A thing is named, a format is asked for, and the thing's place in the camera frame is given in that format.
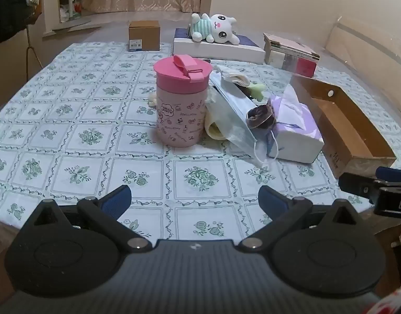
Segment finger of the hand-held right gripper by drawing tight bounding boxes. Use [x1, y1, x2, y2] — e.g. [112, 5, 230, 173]
[375, 166, 401, 184]
[338, 172, 382, 204]

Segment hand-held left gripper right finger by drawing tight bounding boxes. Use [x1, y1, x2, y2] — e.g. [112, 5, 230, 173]
[239, 185, 373, 252]

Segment green floral printed tablecloth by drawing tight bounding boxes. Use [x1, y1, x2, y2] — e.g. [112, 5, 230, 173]
[0, 41, 401, 246]

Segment thin green spine book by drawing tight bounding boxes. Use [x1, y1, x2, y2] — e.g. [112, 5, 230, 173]
[267, 45, 319, 61]

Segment brown scrunchie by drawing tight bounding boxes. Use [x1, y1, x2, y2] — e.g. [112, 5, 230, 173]
[246, 99, 278, 130]

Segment pink cover book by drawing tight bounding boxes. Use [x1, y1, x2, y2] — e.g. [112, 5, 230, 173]
[263, 33, 320, 61]

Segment pink lidded cup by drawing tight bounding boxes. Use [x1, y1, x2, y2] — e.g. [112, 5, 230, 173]
[153, 54, 209, 146]

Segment plastic covered mattress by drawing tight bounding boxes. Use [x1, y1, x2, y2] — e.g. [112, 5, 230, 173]
[40, 10, 401, 184]

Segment light green cloth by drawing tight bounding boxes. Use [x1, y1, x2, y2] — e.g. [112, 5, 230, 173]
[244, 83, 267, 102]

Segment red white printed clothing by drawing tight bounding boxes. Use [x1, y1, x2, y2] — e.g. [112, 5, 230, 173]
[375, 284, 401, 314]

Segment gold clothes rack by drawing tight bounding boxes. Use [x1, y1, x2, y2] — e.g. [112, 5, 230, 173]
[25, 23, 44, 70]

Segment blue face mask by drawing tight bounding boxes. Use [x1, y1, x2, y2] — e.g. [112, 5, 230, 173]
[208, 71, 280, 168]

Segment white flat box blue top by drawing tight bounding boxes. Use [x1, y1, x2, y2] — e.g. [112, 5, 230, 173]
[173, 28, 266, 65]

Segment purple white tissue pack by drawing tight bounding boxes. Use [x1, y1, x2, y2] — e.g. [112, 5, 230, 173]
[266, 83, 325, 164]

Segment plastic wrapped headboard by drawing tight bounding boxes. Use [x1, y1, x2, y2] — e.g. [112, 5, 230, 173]
[324, 16, 401, 84]

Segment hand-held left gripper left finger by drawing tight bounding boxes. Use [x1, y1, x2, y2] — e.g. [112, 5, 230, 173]
[23, 185, 152, 252]

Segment small closed cardboard box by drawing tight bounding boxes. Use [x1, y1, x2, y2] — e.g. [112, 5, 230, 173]
[128, 20, 161, 52]

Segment clear plastic zip bag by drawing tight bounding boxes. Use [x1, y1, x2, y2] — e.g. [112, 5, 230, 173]
[205, 86, 253, 142]

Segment black jacket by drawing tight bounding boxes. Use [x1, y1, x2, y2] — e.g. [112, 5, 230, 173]
[0, 0, 44, 46]

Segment white plush bunny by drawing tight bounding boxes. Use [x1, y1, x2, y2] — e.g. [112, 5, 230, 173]
[188, 13, 240, 45]

